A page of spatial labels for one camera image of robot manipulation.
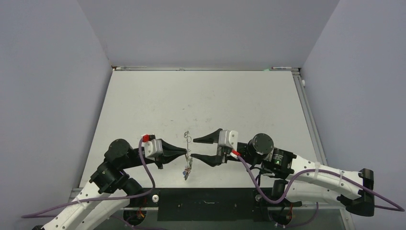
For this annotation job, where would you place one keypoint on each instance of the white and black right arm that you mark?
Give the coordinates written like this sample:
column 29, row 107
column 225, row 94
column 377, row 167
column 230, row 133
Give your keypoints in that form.
column 297, row 179

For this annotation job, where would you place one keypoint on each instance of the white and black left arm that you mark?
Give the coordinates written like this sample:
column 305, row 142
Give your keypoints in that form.
column 110, row 187

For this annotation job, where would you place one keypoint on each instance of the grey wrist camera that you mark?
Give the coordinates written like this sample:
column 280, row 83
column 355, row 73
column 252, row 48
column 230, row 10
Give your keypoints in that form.
column 228, row 138
column 153, row 148

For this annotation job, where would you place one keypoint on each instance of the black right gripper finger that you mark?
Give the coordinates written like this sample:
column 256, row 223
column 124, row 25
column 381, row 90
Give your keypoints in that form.
column 210, row 138
column 212, row 161

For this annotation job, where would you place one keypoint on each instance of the large metal keyring organizer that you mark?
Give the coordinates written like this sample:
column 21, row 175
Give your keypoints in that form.
column 189, row 159

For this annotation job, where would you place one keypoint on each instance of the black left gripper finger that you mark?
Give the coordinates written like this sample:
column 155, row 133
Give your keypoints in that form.
column 168, row 159
column 169, row 149

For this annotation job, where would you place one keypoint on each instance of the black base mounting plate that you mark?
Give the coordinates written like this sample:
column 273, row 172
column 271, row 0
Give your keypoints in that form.
column 205, row 204

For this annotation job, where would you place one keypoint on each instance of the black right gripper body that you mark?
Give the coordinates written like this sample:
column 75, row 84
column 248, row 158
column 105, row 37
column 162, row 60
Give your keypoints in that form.
column 221, row 150

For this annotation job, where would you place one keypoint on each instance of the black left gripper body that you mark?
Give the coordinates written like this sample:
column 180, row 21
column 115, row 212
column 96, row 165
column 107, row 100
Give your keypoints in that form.
column 158, row 161

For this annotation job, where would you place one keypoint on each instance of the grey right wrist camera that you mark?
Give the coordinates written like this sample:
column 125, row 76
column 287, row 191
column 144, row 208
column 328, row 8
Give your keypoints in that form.
column 228, row 138

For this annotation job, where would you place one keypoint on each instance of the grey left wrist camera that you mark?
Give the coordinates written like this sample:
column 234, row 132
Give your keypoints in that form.
column 153, row 148

